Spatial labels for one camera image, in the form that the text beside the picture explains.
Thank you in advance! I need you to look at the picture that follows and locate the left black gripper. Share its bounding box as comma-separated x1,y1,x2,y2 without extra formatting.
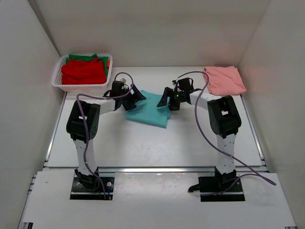
120,84,146,112

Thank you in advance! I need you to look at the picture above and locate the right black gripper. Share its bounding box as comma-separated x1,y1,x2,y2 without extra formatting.
158,88,184,111

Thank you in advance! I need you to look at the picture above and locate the teal t shirt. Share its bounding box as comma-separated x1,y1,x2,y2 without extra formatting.
125,90,171,128

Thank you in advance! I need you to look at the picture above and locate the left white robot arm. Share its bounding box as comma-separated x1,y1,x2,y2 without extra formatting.
66,81,146,190

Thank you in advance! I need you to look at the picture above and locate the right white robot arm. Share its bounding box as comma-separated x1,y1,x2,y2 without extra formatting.
157,78,242,191

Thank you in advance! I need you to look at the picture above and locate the red t shirt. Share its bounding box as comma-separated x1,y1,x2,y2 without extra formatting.
61,58,107,85

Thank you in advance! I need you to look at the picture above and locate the folded pink t shirt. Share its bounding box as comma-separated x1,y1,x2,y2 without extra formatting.
203,66,247,96

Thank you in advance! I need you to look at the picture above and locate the green t shirt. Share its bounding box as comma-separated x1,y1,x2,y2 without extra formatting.
65,54,109,75

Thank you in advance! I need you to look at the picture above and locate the white plastic basket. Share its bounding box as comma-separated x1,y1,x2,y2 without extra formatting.
51,53,113,92

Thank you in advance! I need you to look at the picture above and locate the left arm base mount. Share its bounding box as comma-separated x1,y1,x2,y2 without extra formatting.
70,169,115,201

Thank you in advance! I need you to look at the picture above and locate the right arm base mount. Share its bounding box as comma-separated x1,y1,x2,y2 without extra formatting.
188,168,245,202

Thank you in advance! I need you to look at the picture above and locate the metal table rail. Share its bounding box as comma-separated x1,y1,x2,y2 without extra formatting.
43,166,268,173

